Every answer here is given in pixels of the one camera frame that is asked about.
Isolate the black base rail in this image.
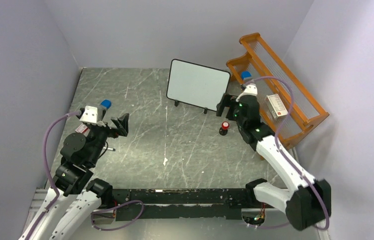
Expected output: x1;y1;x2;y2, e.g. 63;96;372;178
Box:
99;188;268;221

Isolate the white red small box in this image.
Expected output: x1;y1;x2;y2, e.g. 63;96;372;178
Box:
265;94;288;120

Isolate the orange wooden rack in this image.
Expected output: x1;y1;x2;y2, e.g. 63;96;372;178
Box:
226;33;329;149

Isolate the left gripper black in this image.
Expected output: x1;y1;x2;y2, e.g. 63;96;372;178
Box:
87;108;128;165

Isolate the blue eraser on table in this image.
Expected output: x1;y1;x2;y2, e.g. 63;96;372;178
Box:
100;99;112;110

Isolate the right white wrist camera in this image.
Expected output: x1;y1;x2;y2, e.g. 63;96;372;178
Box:
236;83;258;102

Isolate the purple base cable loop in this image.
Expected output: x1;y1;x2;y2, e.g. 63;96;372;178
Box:
90;199;145;232

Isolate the white marker pen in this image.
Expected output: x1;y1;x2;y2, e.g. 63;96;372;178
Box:
103;147;116;152

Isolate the white board black frame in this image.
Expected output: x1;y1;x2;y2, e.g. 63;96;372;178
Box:
166;58;231;112

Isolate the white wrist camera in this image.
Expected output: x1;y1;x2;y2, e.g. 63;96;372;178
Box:
236;83;258;102
79;105;107;125

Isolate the blue eraser on rack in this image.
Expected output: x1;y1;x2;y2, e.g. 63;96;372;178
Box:
240;71;253;83

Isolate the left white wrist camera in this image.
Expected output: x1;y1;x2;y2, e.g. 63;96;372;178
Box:
79;105;107;125

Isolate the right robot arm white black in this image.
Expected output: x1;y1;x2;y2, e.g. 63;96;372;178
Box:
216;93;332;231

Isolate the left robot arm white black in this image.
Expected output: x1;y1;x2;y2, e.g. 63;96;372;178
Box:
20;113;129;240

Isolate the red black round object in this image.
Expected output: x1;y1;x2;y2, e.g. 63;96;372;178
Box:
219;121;230;136

